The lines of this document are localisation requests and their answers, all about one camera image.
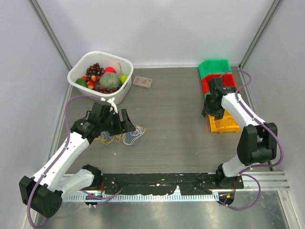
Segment green avocado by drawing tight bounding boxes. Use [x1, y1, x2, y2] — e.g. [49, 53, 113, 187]
[75, 78, 88, 88]

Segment lime green fruit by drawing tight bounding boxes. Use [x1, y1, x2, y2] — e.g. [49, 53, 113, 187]
[120, 74, 128, 84]

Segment white plastic basket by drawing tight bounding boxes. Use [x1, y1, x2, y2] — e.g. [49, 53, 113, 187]
[67, 51, 133, 104]

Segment green round melon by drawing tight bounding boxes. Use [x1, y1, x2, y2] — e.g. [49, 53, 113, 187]
[99, 73, 121, 89]

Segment dark red grape bunch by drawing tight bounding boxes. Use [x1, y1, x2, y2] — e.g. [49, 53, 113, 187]
[86, 63, 104, 76]

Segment yellow storage bin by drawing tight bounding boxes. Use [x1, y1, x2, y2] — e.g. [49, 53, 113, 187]
[208, 110, 241, 134]

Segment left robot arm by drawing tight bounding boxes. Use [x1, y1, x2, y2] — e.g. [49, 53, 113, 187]
[19, 101, 135, 219]

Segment red playing card box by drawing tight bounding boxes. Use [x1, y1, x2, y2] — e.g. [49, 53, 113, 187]
[133, 76, 153, 89]

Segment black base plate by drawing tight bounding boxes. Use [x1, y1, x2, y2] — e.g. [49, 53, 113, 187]
[73, 173, 245, 195]

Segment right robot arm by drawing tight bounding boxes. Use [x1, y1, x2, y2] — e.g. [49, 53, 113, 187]
[202, 77, 277, 188]

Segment far green storage bin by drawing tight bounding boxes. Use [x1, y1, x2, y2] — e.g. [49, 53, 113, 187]
[198, 59, 231, 79]

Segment white slotted cable duct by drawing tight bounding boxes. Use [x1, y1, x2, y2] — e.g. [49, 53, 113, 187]
[64, 192, 219, 204]

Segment red strawberries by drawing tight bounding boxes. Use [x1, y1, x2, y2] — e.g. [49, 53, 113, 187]
[81, 75, 100, 90]

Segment red pink fruit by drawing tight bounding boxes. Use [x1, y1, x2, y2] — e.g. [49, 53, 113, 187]
[104, 67, 116, 73]

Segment coloured wire bundle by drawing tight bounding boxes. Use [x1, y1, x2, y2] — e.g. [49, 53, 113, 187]
[96, 123, 148, 146]

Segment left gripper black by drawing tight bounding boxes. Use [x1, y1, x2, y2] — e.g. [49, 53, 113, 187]
[100, 108, 135, 136]

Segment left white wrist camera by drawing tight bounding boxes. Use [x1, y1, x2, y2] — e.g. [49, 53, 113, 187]
[100, 97, 118, 114]

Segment red storage bin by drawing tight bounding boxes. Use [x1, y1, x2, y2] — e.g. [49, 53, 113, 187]
[201, 73, 237, 95]

